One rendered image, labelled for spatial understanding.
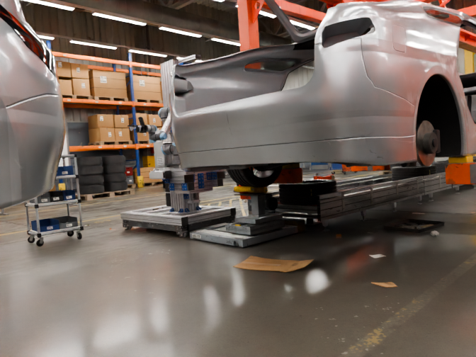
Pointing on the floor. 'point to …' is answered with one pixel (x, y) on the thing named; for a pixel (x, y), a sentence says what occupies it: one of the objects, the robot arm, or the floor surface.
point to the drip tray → (414, 224)
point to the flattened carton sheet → (253, 263)
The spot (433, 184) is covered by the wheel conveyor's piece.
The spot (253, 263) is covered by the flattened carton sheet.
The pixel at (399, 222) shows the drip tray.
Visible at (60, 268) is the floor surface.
